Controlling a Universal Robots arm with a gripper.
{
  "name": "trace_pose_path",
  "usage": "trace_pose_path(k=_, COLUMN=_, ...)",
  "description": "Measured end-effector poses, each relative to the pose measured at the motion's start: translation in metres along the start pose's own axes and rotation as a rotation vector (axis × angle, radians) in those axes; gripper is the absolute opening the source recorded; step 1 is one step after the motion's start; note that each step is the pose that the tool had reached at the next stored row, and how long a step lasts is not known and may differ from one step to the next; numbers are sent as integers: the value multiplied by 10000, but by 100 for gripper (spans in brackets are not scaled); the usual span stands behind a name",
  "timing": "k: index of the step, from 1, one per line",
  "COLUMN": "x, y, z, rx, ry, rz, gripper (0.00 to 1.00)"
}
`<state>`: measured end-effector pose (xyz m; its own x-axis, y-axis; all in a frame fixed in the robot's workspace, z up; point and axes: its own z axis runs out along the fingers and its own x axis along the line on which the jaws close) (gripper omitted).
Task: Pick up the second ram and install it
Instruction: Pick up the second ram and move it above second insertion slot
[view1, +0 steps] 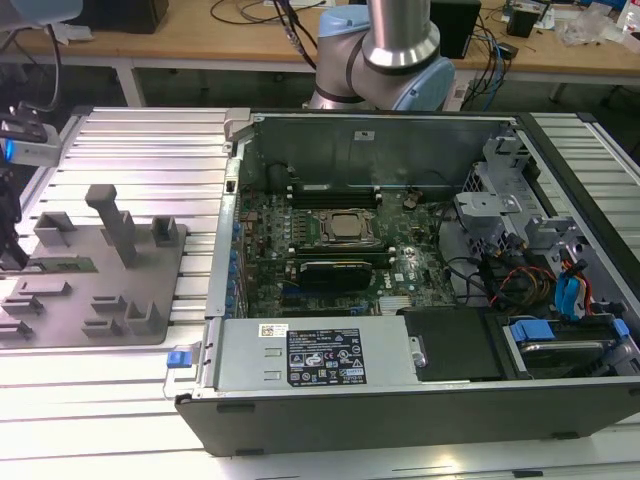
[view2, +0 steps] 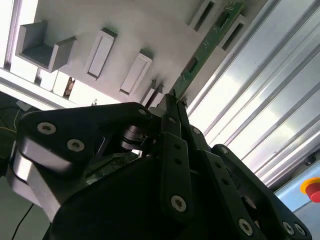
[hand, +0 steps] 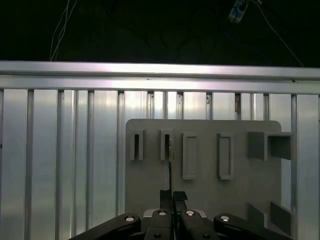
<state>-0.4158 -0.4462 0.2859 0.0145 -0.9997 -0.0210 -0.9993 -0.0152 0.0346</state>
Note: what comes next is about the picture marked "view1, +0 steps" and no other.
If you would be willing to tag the black plastic shroud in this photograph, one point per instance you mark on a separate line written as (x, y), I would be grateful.
(450, 345)

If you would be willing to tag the black RAM slot bank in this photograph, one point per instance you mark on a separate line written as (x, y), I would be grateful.
(340, 252)
(335, 199)

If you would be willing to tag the black graphics card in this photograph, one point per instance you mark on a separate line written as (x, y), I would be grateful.
(335, 275)

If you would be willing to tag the black upright box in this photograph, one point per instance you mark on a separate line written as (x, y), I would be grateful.
(460, 27)

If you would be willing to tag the small black adapter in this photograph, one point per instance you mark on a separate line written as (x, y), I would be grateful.
(510, 50)

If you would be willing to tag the silver power supply unit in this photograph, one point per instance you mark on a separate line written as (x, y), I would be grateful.
(250, 360)

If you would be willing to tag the crumpled white paper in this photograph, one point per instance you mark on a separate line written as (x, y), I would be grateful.
(75, 34)

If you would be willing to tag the green RAM stick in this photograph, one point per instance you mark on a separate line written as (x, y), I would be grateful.
(335, 188)
(65, 264)

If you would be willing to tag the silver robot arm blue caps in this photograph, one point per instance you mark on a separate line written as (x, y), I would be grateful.
(400, 30)

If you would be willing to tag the small black device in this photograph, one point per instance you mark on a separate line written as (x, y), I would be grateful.
(525, 17)

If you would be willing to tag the large black box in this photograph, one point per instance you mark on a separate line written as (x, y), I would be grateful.
(125, 15)

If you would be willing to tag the silver finned heat sink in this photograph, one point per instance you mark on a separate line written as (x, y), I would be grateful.
(396, 306)

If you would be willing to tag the black open PC case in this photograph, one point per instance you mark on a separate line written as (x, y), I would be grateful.
(400, 420)

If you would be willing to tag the round coin battery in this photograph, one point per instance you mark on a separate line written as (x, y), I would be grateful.
(410, 203)

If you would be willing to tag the grey metal drive cage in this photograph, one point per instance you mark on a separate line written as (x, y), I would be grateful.
(492, 200)

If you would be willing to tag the green motherboard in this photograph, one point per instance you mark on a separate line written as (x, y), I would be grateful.
(425, 260)

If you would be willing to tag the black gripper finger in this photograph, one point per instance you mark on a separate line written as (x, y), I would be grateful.
(12, 255)

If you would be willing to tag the blue case latch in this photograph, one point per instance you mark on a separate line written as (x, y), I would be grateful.
(179, 360)

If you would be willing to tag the grey parts rack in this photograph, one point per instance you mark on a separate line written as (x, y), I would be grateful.
(90, 320)

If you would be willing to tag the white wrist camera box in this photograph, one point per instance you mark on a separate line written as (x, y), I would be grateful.
(40, 150)

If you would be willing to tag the clear plastic bag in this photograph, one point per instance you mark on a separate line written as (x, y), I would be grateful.
(590, 27)

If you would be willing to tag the silver CPU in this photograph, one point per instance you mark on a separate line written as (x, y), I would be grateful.
(345, 226)

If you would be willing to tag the hard disk in blue carrier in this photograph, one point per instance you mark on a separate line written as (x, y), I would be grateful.
(530, 331)

